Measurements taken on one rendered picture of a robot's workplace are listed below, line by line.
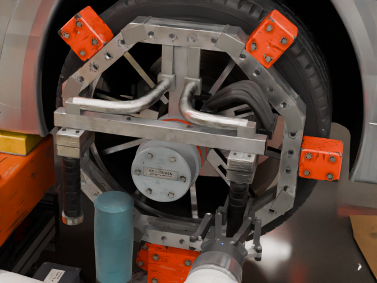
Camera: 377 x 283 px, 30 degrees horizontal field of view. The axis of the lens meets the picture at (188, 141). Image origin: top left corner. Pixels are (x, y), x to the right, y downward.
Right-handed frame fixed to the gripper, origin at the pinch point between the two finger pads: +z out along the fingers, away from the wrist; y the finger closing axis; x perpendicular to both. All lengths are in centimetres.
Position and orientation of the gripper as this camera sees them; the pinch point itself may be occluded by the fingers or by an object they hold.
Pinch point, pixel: (237, 210)
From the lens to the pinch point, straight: 137.7
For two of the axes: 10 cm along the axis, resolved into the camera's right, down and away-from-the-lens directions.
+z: 2.2, -4.1, 8.9
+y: 9.7, 1.3, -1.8
